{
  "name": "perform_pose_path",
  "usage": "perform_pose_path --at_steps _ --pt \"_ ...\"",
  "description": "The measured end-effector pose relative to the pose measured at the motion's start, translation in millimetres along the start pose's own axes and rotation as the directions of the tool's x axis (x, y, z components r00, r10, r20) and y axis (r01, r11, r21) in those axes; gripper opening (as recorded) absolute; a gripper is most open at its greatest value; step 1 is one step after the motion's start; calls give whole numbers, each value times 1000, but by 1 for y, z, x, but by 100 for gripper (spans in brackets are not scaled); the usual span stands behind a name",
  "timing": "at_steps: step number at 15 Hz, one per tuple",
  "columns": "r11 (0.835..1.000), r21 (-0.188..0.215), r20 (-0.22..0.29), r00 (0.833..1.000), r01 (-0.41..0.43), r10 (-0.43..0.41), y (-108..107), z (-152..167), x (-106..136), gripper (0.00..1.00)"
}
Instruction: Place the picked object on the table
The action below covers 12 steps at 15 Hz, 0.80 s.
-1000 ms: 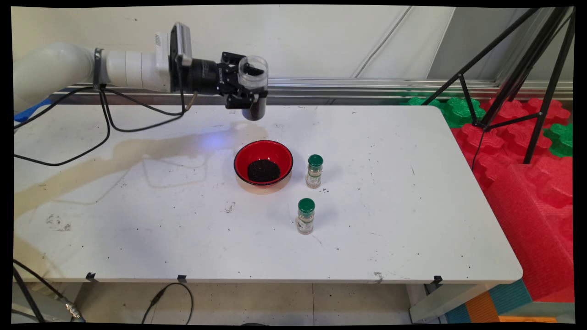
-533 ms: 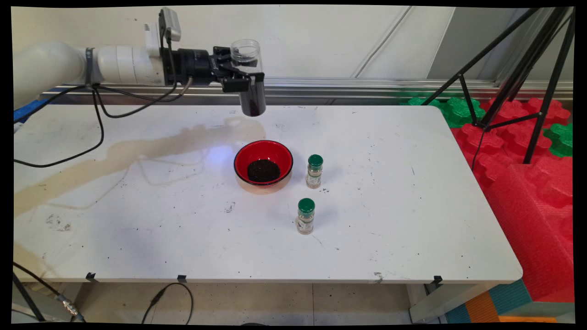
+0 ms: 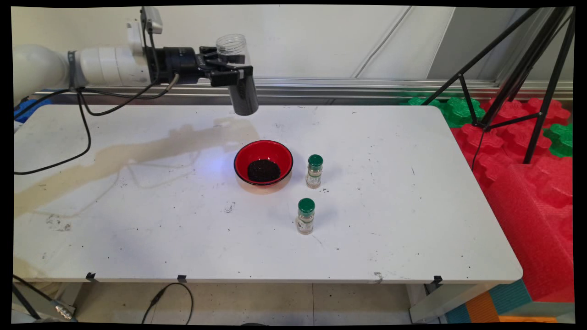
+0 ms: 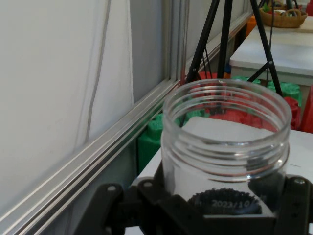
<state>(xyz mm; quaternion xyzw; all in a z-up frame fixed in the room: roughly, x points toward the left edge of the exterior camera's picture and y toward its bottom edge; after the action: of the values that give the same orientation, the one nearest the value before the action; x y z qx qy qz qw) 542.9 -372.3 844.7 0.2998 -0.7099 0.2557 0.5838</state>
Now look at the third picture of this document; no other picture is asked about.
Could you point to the green foam puzzle piece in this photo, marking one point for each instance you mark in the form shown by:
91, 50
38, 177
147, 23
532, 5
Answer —
422, 101
458, 112
559, 140

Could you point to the clear jar with black granules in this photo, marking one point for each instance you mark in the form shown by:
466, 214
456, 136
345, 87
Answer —
245, 101

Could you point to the black tripod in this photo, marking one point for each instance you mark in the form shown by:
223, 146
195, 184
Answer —
523, 68

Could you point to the orange foam tile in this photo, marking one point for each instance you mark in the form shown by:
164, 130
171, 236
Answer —
481, 308

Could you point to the green-capped spice bottle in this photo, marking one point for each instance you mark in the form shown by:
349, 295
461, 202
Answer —
306, 215
314, 172

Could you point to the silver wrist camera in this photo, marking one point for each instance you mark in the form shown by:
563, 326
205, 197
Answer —
152, 19

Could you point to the blue foam piece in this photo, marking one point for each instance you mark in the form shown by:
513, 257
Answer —
27, 112

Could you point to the teal foam tile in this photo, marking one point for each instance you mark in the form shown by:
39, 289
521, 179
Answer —
511, 298

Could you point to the grey table leg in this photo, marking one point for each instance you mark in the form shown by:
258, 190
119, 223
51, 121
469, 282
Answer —
440, 305
46, 293

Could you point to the red bowl with black rim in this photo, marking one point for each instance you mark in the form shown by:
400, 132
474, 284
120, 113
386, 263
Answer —
282, 156

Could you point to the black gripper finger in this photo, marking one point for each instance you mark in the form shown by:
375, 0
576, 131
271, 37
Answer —
211, 52
224, 75

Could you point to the red foam puzzle pile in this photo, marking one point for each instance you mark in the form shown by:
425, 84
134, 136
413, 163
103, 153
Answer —
500, 146

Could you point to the aluminium rail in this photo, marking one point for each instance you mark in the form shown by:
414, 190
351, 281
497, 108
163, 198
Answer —
367, 89

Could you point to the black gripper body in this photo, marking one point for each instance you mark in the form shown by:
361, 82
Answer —
176, 66

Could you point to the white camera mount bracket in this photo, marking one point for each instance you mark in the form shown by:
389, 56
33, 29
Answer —
135, 39

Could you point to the black granules pile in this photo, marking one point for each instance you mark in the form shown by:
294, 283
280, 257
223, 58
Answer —
263, 170

